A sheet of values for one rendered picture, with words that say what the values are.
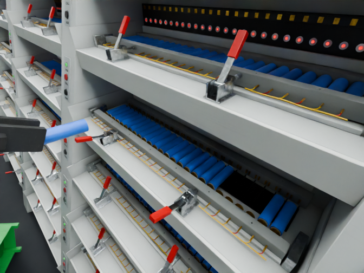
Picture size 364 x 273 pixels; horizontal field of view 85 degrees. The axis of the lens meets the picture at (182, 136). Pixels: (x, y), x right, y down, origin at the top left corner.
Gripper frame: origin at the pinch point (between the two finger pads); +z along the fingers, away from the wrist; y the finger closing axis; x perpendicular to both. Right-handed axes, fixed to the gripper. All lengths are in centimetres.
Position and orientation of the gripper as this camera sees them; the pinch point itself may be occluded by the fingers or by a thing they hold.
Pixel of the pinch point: (2, 133)
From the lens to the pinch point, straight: 29.2
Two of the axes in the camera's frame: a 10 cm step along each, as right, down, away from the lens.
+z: 6.1, 0.4, 7.9
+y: -7.1, -4.2, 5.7
